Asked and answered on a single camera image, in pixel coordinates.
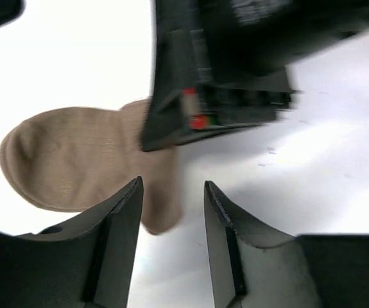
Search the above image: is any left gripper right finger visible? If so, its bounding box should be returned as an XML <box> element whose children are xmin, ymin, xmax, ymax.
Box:
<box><xmin>204</xmin><ymin>181</ymin><xmax>369</xmax><ymax>307</ymax></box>

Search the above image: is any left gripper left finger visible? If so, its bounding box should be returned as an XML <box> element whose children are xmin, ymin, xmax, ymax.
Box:
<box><xmin>0</xmin><ymin>178</ymin><xmax>144</xmax><ymax>308</ymax></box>

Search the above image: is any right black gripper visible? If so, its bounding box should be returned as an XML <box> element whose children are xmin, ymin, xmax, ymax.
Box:
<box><xmin>141</xmin><ymin>1</ymin><xmax>369</xmax><ymax>151</ymax></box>

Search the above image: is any tan sock with maroon stripes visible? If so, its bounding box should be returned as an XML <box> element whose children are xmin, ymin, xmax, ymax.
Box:
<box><xmin>0</xmin><ymin>99</ymin><xmax>182</xmax><ymax>234</ymax></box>

